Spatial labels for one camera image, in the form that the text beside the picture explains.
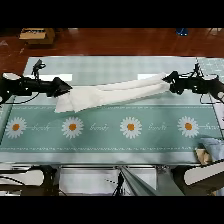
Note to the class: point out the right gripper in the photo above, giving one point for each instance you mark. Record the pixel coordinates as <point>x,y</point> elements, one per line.
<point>173,81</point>

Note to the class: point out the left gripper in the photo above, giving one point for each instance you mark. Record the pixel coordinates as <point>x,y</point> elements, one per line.
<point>60,87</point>

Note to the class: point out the white shirt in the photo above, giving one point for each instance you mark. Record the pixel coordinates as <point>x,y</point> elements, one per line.
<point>110,93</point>

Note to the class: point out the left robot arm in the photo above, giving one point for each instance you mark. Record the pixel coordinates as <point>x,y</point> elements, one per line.
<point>23,86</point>

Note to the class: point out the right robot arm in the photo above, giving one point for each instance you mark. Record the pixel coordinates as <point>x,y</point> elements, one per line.
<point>206,85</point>

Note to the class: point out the cardboard box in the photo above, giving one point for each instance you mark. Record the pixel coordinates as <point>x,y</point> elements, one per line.
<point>36,35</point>

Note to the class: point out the light blue garment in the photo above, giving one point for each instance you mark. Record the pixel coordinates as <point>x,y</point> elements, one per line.
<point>213,146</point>

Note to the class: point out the beige garment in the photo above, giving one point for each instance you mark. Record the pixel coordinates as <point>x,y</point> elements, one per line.
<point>203,156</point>

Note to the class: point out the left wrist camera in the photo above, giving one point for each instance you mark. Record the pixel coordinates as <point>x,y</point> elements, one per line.
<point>37,68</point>

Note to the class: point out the silver frame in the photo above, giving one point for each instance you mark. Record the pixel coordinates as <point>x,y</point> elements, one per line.
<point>140,180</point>

